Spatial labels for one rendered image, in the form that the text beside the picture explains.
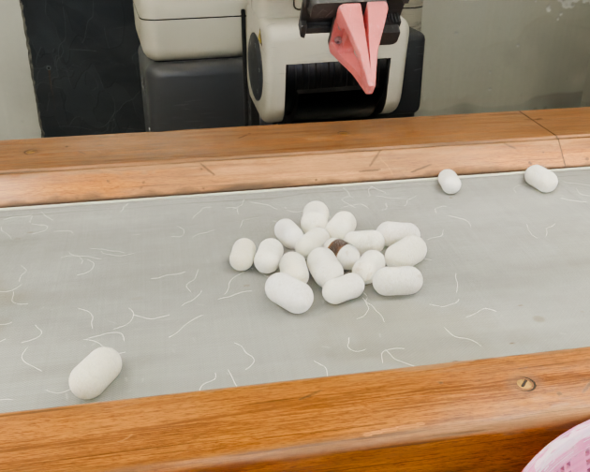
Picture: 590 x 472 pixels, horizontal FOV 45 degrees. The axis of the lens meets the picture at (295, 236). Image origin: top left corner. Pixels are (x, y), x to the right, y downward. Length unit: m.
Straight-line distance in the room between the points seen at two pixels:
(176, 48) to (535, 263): 0.92
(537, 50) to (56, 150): 2.47
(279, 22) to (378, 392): 0.78
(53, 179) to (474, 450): 0.44
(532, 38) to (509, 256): 2.44
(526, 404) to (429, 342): 0.10
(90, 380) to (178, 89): 1.00
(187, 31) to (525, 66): 1.88
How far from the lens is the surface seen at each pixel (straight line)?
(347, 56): 0.72
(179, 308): 0.49
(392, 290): 0.49
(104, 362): 0.42
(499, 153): 0.73
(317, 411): 0.36
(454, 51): 2.83
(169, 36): 1.34
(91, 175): 0.67
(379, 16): 0.70
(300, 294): 0.47
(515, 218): 0.63
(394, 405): 0.37
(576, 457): 0.37
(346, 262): 0.52
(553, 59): 3.06
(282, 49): 1.07
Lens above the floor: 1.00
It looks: 27 degrees down
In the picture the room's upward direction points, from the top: straight up
